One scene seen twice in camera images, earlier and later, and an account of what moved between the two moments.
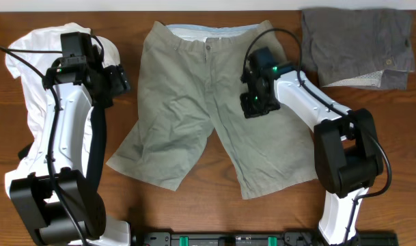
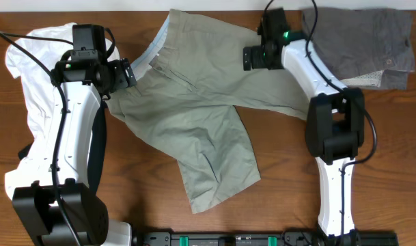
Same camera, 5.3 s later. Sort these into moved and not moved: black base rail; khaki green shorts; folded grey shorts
Moved: khaki green shorts
Not moved: black base rail; folded grey shorts
